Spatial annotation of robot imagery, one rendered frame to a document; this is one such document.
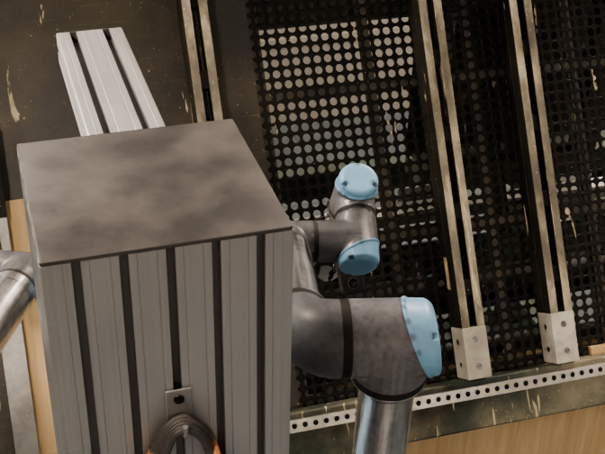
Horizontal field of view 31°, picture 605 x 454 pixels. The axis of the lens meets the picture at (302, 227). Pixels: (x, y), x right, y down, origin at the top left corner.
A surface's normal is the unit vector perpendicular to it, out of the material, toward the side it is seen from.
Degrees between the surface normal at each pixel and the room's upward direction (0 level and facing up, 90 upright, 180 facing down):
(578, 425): 90
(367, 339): 52
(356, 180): 28
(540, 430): 90
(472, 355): 58
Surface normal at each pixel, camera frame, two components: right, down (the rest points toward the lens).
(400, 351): 0.07, 0.25
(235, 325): 0.29, 0.51
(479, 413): 0.25, -0.02
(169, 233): 0.02, -0.85
